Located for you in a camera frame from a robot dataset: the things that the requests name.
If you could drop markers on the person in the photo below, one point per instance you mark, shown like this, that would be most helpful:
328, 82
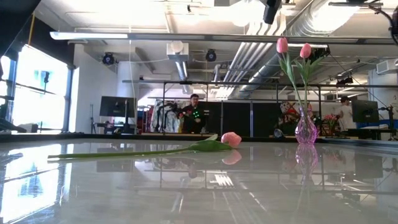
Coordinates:
194, 113
344, 112

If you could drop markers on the pink flower bouquet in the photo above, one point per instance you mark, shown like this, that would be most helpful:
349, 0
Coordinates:
330, 117

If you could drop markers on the silver spiral ventilation duct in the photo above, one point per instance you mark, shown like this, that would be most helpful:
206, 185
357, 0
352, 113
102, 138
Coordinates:
267, 74

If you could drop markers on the black ceiling spotlight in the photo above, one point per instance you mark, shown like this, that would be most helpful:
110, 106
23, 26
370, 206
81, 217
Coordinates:
344, 81

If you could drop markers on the purple glass vase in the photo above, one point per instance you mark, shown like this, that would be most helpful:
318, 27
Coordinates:
306, 132

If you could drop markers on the black computer monitor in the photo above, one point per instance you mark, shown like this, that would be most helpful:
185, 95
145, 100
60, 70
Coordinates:
364, 111
116, 106

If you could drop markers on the long white ceiling light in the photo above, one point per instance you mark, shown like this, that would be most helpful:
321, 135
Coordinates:
90, 35

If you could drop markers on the white ceiling unit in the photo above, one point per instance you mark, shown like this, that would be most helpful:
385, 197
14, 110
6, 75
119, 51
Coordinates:
177, 51

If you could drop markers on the black aluminium table frame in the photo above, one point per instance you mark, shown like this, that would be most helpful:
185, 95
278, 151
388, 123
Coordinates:
93, 137

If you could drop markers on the round black ceiling fixture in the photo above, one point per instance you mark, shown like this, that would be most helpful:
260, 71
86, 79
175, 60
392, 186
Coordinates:
211, 55
108, 58

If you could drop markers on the pink artificial tulip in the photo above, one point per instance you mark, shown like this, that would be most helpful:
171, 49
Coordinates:
231, 139
305, 50
282, 45

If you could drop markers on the black ceiling-hung device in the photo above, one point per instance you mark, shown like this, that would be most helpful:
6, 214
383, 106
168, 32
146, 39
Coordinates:
270, 11

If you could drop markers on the black desk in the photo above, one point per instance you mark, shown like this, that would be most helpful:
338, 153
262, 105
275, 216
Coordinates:
370, 132

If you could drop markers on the black partition panel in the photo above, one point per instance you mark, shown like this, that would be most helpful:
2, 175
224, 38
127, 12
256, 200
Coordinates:
236, 119

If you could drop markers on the black metal rack frame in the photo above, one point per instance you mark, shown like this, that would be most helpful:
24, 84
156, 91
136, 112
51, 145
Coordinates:
217, 82

